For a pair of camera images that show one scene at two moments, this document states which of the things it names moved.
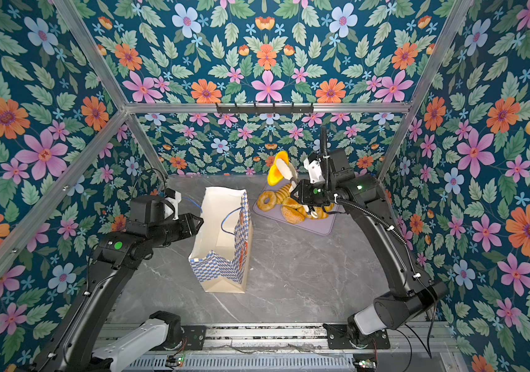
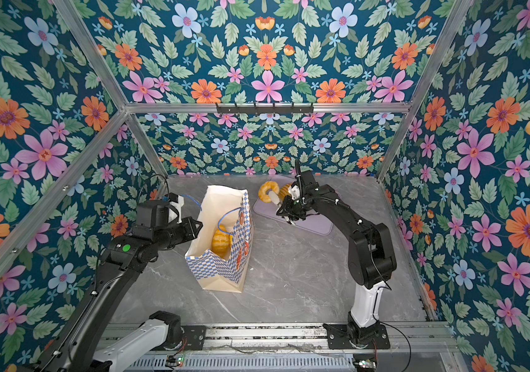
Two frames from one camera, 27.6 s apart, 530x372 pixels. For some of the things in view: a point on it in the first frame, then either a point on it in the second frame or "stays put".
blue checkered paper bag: x=221 y=254 stays put
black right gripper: x=304 y=191 to x=287 y=211
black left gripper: x=190 y=224 stays put
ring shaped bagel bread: x=261 y=203 to x=270 y=184
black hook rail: x=256 y=109 stays put
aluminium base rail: x=299 y=347 stays put
